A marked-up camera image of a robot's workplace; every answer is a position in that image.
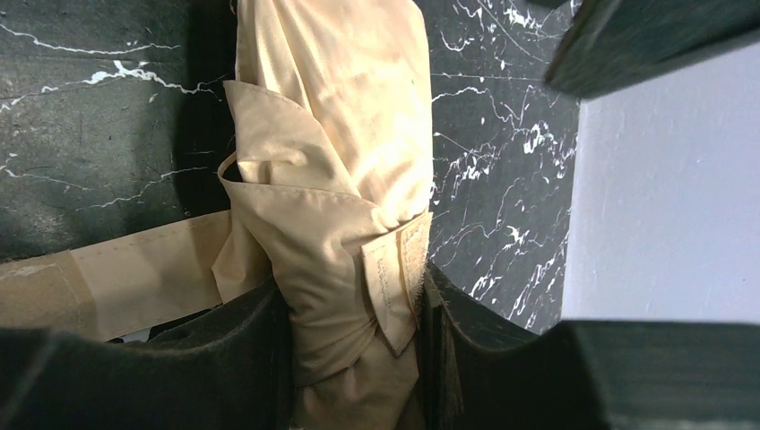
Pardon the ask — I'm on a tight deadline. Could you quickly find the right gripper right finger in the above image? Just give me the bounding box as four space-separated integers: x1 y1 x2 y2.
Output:
419 265 759 429

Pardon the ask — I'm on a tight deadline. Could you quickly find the beige and black folding umbrella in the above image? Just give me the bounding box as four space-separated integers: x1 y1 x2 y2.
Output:
1 1 433 429

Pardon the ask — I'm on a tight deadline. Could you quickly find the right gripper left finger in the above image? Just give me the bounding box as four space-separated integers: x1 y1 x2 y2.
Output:
1 280 291 429

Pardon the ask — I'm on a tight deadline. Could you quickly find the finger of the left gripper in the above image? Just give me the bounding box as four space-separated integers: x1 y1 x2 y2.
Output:
544 1 759 99

